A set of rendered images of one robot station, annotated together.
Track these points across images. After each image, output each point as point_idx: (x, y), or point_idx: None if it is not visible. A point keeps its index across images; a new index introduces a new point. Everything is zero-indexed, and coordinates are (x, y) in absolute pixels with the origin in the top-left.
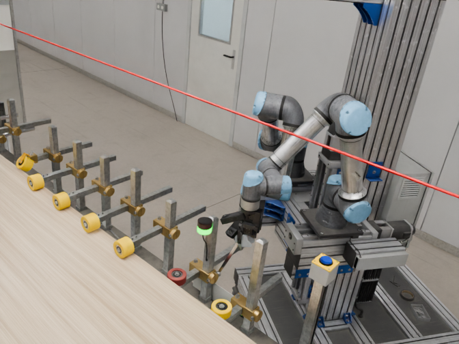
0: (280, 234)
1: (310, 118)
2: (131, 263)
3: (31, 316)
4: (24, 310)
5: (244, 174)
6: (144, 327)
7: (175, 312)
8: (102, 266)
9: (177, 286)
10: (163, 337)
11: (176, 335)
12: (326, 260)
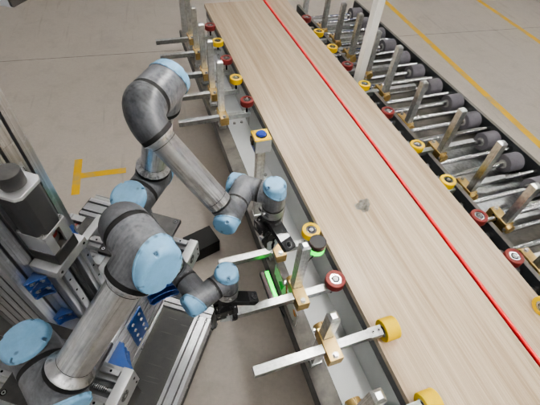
0: (130, 360)
1: (177, 140)
2: (378, 314)
3: (473, 284)
4: (480, 293)
5: (284, 189)
6: (380, 238)
7: (350, 240)
8: (410, 323)
9: (340, 265)
10: (367, 225)
11: (357, 222)
12: (262, 131)
